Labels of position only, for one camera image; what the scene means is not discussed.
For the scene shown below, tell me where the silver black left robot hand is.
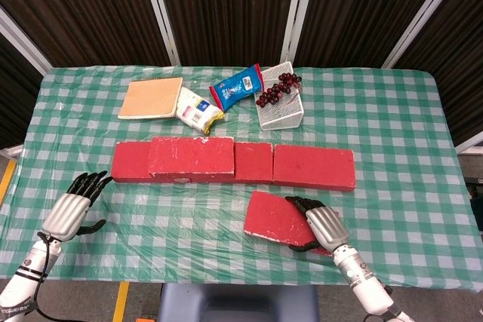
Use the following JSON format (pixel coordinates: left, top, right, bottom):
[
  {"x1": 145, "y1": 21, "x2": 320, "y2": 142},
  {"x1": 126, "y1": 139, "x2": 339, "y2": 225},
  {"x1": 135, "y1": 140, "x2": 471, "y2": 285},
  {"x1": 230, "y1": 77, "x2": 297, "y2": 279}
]
[{"x1": 42, "y1": 170, "x2": 113, "y2": 243}]

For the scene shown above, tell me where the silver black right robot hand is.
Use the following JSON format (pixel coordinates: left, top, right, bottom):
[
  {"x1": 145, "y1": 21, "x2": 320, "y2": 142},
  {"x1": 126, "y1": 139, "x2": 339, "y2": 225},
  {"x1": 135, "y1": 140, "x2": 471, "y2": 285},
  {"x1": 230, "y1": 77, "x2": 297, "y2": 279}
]
[{"x1": 285, "y1": 195, "x2": 350, "y2": 254}]

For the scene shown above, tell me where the red foam brick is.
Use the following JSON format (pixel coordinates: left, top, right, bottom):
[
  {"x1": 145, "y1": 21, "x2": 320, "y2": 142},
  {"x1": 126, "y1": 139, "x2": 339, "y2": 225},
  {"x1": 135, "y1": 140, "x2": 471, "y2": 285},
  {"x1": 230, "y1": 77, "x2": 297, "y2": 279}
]
[{"x1": 243, "y1": 190, "x2": 340, "y2": 257}]

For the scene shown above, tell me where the dark blue seat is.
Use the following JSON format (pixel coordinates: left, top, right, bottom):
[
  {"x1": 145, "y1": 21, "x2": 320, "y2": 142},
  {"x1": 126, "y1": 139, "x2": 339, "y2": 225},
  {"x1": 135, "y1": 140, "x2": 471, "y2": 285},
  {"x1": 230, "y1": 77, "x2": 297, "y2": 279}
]
[{"x1": 156, "y1": 283, "x2": 318, "y2": 322}]

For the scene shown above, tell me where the green white checkered tablecloth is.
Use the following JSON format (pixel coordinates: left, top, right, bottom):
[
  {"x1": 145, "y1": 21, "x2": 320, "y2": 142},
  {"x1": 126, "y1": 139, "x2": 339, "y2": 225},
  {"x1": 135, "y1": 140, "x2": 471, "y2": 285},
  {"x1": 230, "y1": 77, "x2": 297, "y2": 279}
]
[{"x1": 0, "y1": 65, "x2": 483, "y2": 293}]

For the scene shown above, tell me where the dark red grape bunch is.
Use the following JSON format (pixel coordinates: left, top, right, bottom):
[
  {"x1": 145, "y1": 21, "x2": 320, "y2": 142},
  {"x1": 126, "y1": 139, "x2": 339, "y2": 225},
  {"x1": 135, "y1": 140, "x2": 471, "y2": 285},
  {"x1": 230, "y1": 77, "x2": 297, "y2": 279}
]
[{"x1": 255, "y1": 72, "x2": 302, "y2": 108}]

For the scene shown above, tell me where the tan spiral notebook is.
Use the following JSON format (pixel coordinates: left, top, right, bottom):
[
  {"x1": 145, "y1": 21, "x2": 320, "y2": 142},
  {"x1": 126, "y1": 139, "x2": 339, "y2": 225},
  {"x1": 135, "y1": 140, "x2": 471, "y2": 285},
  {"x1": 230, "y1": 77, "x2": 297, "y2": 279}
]
[{"x1": 117, "y1": 76, "x2": 184, "y2": 121}]

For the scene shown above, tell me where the dark equipment beside table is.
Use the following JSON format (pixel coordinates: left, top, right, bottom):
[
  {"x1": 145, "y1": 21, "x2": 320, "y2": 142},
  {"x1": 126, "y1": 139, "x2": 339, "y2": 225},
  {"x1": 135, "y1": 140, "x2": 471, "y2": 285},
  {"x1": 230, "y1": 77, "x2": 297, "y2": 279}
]
[{"x1": 464, "y1": 174, "x2": 483, "y2": 232}]

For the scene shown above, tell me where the blue snack packet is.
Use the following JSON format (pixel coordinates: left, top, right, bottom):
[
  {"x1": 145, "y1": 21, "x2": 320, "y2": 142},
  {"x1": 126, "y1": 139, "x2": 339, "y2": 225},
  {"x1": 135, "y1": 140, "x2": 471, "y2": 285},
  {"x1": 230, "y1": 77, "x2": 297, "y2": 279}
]
[{"x1": 209, "y1": 63, "x2": 263, "y2": 112}]

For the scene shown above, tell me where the white and yellow snack packet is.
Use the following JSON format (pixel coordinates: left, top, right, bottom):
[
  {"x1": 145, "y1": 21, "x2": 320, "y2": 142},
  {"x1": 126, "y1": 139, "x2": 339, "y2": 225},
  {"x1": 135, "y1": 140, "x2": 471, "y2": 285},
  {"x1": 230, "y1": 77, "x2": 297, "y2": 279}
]
[{"x1": 175, "y1": 87, "x2": 226, "y2": 135}]

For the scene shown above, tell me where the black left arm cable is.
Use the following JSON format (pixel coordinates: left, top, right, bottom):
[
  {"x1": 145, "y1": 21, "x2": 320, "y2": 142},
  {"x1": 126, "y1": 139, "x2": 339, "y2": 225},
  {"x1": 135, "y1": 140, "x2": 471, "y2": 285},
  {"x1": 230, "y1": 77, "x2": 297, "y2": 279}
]
[{"x1": 22, "y1": 232, "x2": 61, "y2": 322}]

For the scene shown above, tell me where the white wire mesh basket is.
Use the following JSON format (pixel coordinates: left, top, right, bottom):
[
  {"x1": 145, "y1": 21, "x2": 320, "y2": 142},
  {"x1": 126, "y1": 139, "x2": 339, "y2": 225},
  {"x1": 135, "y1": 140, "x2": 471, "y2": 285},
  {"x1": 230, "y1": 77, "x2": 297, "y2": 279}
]
[{"x1": 255, "y1": 60, "x2": 305, "y2": 131}]

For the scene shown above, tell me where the dark partition panel white frame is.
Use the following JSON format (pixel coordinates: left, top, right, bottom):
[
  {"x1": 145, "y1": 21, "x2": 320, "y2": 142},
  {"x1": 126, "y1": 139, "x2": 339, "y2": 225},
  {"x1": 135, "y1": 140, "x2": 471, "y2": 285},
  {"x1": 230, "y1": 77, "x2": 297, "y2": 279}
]
[
  {"x1": 0, "y1": 7, "x2": 52, "y2": 152},
  {"x1": 383, "y1": 0, "x2": 483, "y2": 149},
  {"x1": 145, "y1": 0, "x2": 309, "y2": 67},
  {"x1": 0, "y1": 0, "x2": 178, "y2": 70},
  {"x1": 290, "y1": 0, "x2": 463, "y2": 69}
]

